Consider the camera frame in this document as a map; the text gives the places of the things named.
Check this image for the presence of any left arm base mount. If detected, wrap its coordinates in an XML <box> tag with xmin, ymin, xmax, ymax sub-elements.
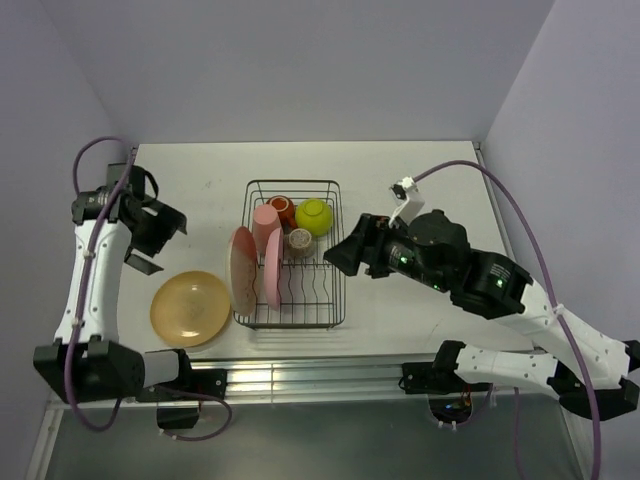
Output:
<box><xmin>135</xmin><ymin>368</ymin><xmax>233</xmax><ymax>443</ymax></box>

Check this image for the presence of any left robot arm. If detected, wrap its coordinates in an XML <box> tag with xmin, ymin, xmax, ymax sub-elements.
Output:
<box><xmin>33</xmin><ymin>163</ymin><xmax>195</xmax><ymax>404</ymax></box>

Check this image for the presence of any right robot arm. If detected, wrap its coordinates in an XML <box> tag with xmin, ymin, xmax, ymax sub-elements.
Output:
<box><xmin>323</xmin><ymin>210</ymin><xmax>639</xmax><ymax>421</ymax></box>

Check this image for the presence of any dark red teacup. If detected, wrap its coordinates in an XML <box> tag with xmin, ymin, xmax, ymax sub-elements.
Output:
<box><xmin>267</xmin><ymin>195</ymin><xmax>297</xmax><ymax>229</ymax></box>

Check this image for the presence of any orange plastic plate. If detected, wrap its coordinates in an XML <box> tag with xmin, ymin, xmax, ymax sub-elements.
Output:
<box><xmin>149</xmin><ymin>271</ymin><xmax>231</xmax><ymax>348</ymax></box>

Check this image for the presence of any wire dish rack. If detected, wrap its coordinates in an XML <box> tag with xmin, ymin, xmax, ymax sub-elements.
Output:
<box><xmin>233</xmin><ymin>179</ymin><xmax>346</xmax><ymax>330</ymax></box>

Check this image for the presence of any pink plastic plate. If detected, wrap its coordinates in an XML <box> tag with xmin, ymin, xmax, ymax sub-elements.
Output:
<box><xmin>264</xmin><ymin>228</ymin><xmax>284</xmax><ymax>310</ymax></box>

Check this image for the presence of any pink plastic cup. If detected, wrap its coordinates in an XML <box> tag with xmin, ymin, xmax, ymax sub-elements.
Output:
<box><xmin>252</xmin><ymin>203</ymin><xmax>281</xmax><ymax>255</ymax></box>

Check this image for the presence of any small speckled ceramic cup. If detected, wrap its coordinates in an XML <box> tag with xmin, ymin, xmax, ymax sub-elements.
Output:
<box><xmin>285</xmin><ymin>228</ymin><xmax>315</xmax><ymax>258</ymax></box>

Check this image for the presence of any aluminium frame rail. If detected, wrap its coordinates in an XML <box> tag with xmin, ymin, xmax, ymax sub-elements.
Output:
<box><xmin>192</xmin><ymin>354</ymin><xmax>435</xmax><ymax>405</ymax></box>

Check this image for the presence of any pink cream floral plate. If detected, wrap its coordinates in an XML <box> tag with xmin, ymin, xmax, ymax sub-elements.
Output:
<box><xmin>225</xmin><ymin>226</ymin><xmax>259</xmax><ymax>316</ymax></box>

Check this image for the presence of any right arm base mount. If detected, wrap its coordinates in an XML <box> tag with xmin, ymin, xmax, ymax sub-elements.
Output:
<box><xmin>398</xmin><ymin>362</ymin><xmax>494</xmax><ymax>432</ymax></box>

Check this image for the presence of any yellow-green bowl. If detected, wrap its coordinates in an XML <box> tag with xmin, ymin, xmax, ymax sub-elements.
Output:
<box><xmin>295</xmin><ymin>198</ymin><xmax>333</xmax><ymax>237</ymax></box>

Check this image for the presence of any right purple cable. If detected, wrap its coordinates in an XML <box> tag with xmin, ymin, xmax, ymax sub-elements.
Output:
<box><xmin>409</xmin><ymin>159</ymin><xmax>601</xmax><ymax>480</ymax></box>

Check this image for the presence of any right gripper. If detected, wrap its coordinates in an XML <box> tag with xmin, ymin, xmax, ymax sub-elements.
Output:
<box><xmin>321</xmin><ymin>211</ymin><xmax>449</xmax><ymax>291</ymax></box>

